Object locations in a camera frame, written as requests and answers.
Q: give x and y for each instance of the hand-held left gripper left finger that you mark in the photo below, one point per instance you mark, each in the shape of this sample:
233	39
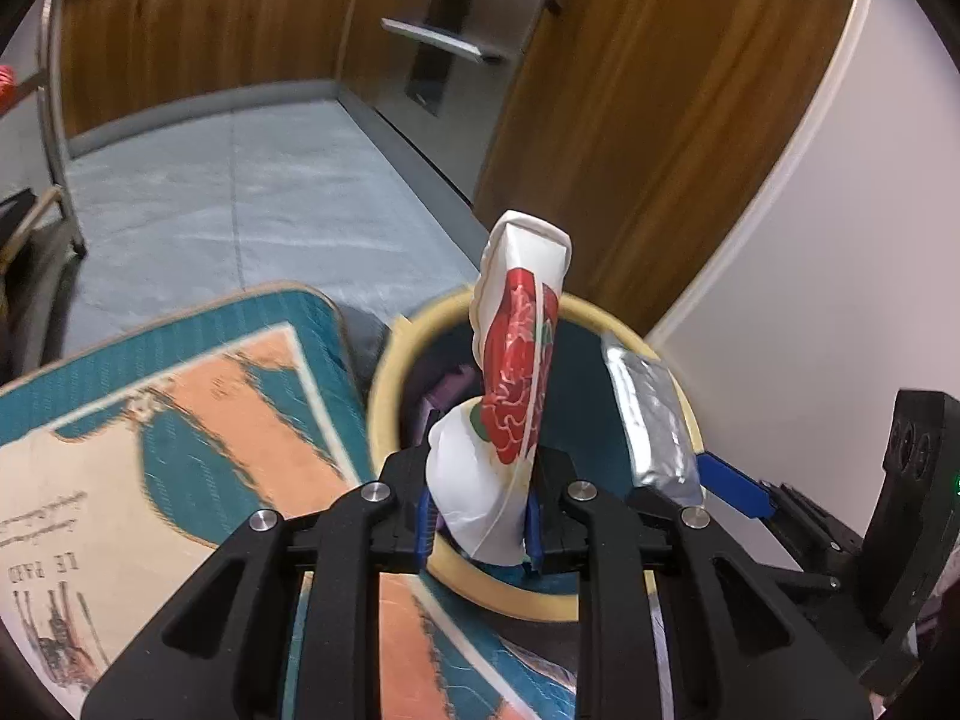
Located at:
426	523

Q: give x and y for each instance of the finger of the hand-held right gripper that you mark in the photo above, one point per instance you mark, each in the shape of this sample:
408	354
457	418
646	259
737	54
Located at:
731	484

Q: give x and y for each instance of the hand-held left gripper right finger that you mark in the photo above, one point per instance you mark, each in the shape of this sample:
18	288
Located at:
534	534

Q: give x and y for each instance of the silver foil packet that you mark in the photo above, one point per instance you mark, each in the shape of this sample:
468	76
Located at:
652	412

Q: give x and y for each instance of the teal bin with cream rim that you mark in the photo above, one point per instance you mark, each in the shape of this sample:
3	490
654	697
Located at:
384	405

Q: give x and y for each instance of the white and red snack packet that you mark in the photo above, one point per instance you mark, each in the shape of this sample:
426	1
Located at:
517	360

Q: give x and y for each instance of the purple wrapper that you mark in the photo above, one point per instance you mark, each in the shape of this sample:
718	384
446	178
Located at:
450	394

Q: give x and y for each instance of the teal and orange printed mat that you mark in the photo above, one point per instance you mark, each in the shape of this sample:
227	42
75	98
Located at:
225	405

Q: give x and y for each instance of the tall wooden cabinet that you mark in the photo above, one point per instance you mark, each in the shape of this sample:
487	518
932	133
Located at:
660	112

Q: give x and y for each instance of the black item with wooden edge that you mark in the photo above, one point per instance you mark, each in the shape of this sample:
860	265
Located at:
26	229

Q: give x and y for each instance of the wooden base cabinets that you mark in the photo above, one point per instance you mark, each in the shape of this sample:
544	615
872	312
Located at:
195	22

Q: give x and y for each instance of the small red plastic bag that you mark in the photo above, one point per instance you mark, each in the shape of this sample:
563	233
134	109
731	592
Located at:
4	84

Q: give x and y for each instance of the metal chair frame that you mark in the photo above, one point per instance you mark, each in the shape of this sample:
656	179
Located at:
58	127

